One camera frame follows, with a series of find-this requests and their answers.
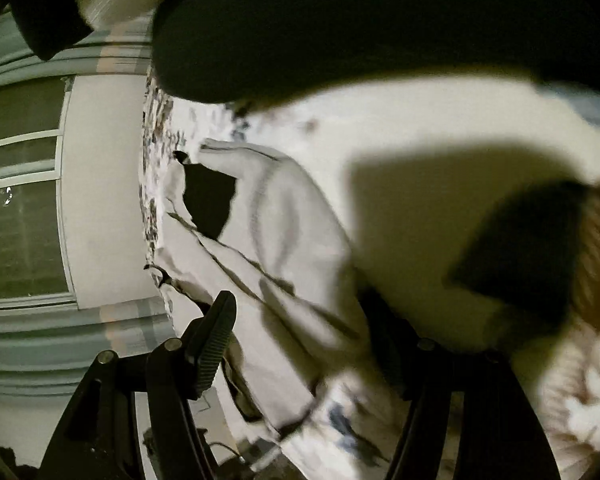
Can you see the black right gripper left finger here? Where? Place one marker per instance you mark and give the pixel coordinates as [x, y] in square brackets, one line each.
[188, 364]

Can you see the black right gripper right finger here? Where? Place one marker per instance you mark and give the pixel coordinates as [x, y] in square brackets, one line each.
[416, 367]

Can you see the white small garment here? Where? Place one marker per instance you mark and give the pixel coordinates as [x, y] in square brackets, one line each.
[284, 256]

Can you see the floral bed sheet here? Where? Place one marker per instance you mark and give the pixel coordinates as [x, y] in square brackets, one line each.
[473, 205]

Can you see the window with white frame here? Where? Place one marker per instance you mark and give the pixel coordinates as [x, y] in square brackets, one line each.
[33, 261]

